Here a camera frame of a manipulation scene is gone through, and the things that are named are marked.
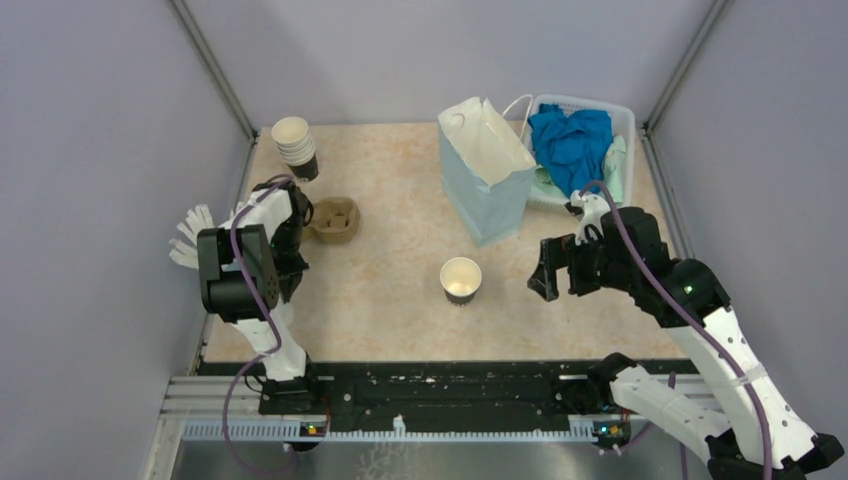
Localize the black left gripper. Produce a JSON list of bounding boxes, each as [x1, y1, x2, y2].
[[269, 216, 308, 303]]

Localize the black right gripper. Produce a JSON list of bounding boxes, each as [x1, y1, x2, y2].
[[527, 225, 636, 301]]

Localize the black paper coffee cup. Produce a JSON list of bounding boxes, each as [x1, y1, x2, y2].
[[439, 257, 483, 307]]

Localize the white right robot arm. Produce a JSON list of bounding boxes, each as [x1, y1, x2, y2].
[[527, 196, 845, 479]]

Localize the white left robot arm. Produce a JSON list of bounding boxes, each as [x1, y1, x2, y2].
[[196, 174, 321, 414]]

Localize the brown cardboard cup carrier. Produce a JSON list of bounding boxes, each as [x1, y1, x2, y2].
[[301, 197, 361, 244]]

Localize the light green cloth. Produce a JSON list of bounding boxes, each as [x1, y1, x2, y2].
[[531, 135, 629, 206]]

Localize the cup of white straws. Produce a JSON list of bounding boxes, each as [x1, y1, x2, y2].
[[169, 204, 216, 270]]

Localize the light blue paper bag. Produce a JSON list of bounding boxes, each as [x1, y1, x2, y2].
[[437, 97, 536, 247]]

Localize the blue cloth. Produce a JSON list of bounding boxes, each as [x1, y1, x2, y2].
[[528, 103, 613, 196]]

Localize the stack of paper cups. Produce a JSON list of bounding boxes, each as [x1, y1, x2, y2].
[[271, 116, 319, 182]]

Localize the white plastic basket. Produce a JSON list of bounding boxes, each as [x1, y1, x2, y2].
[[523, 94, 636, 214]]

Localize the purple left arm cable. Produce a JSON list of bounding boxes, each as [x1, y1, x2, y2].
[[220, 174, 303, 480]]

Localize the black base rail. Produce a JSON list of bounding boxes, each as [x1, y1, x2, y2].
[[195, 358, 694, 439]]

